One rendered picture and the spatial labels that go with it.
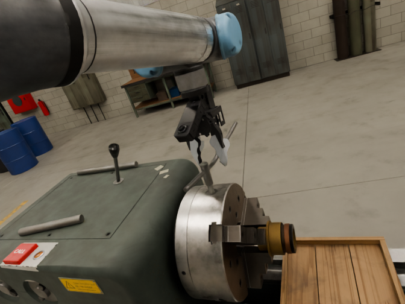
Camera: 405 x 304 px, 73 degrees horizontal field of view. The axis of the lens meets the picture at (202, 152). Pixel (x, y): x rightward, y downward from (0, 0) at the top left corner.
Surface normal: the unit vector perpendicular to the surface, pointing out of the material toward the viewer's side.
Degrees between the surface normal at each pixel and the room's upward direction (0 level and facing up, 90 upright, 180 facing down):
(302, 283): 0
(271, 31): 90
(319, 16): 90
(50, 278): 90
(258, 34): 90
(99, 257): 0
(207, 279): 79
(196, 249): 52
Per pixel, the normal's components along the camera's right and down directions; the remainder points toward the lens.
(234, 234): -0.40, -0.35
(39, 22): 0.76, 0.05
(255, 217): -0.34, -0.77
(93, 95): -0.16, 0.46
